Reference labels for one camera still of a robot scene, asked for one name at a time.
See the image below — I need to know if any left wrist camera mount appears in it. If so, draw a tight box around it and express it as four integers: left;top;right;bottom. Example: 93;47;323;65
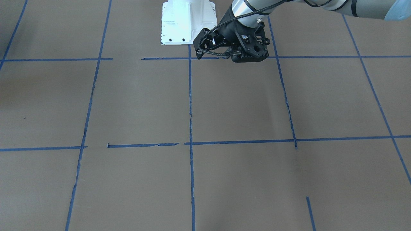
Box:
231;26;271;63

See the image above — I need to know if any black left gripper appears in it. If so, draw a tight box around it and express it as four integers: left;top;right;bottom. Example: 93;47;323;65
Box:
193;13;265;59

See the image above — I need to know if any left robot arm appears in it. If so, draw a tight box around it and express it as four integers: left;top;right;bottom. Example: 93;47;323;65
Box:
193;0;411;63

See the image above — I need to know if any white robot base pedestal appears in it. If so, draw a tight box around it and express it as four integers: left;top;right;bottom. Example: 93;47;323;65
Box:
161;0;217;45

